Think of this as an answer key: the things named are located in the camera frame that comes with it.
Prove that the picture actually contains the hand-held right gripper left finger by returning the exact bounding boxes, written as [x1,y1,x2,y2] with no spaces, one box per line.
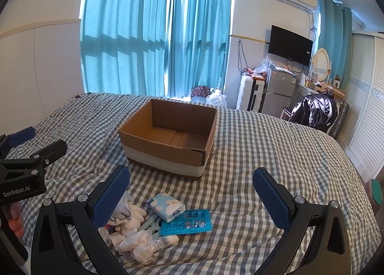
[30,165,131,275]

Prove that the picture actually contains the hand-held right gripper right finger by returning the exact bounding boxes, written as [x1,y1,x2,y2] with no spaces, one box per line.
[252,167,353,275]

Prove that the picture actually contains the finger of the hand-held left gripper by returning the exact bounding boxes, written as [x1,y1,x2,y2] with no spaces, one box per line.
[0,139,68,173]
[0,126,36,158]

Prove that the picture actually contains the white cotton glove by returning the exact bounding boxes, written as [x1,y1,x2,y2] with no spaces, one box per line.
[118,192,148,229]

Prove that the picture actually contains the pale plastic clothes hanger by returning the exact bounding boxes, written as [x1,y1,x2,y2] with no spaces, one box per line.
[137,215,163,239]

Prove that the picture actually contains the blue tissue pack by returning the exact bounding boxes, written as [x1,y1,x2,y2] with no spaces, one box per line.
[146,192,186,223]

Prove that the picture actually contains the white tube with barcode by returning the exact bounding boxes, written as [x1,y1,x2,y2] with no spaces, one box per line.
[151,234,180,253]

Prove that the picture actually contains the cardboard box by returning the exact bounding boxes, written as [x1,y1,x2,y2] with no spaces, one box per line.
[118,98,218,179]

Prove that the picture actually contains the blue pill blister pack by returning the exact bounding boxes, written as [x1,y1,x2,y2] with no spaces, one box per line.
[158,208,213,236]

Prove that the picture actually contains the person's left hand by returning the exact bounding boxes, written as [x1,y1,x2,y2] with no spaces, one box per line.
[7,201,26,247]

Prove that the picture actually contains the checked grey bed sheet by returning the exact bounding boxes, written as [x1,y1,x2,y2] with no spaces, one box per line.
[0,92,381,275]

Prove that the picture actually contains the shiny black jacket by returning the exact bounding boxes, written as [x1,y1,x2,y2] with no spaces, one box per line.
[288,91,338,136]

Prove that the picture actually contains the green round object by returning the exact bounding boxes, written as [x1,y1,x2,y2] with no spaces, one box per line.
[370,177,384,207]

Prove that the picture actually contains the dark grey suitcase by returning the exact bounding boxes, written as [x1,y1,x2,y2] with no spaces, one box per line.
[328,101,350,139]

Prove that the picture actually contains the white suitcase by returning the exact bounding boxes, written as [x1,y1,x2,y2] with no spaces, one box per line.
[236,74,266,113]

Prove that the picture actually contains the silver small fridge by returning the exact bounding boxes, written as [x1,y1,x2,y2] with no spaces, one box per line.
[261,66,298,116]

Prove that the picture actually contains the white vanity table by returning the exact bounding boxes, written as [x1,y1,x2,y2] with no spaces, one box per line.
[296,78,345,100]

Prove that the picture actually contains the clear plastic water jug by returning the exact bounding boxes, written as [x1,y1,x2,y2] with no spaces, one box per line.
[205,87,227,108]

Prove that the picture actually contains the red snack packets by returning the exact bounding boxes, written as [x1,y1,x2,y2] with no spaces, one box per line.
[244,68,267,80]

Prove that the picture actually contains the dark floral bag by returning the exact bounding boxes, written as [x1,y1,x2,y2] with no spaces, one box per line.
[190,85,211,99]

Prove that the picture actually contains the white louvered wardrobe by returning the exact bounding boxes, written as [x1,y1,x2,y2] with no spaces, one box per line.
[339,30,384,185]

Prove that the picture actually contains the clear plastic bag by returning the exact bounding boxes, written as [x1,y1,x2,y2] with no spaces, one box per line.
[253,56,275,77]

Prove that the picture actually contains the wide teal curtain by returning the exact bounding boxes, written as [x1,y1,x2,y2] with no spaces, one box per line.
[79,0,172,98]

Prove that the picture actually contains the white oval mirror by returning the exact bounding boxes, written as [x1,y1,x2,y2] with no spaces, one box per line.
[310,48,332,83]

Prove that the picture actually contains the teal curtain beside wardrobe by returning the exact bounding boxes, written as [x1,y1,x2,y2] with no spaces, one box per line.
[316,0,353,90]

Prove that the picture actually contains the narrow teal curtain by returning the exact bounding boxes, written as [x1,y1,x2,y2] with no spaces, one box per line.
[165,0,236,100]

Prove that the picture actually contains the black wall cable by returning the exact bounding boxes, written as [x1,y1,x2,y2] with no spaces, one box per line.
[237,40,249,73]

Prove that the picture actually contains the black wall television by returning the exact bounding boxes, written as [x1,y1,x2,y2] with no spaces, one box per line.
[268,24,314,67]

